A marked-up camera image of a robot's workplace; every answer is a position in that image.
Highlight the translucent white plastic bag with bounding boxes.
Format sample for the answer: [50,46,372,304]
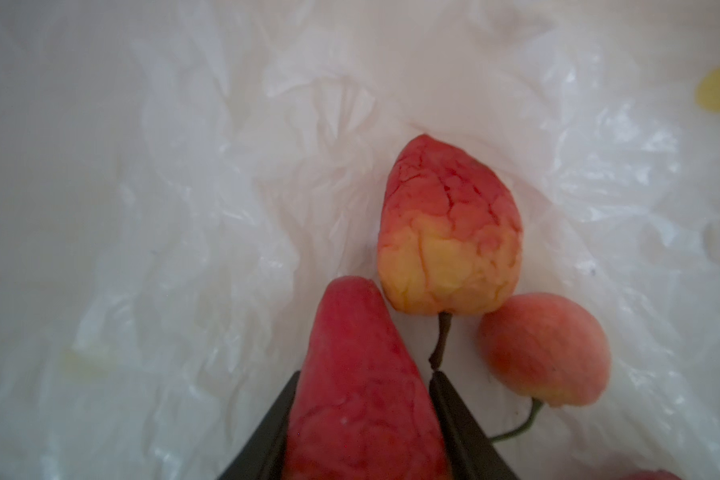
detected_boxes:
[0,1,720,479]

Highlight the red yellow fake peach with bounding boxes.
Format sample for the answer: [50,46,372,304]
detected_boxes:
[377,134,523,369]

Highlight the small pink fake fruit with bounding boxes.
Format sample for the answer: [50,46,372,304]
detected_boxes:
[477,293,612,442]

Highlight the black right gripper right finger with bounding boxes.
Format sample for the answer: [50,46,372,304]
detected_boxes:
[429,371,519,480]

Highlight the red fake fruit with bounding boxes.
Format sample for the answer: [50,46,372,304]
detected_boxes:
[282,276,451,479]

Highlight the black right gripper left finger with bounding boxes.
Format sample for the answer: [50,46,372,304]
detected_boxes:
[217,371,300,480]

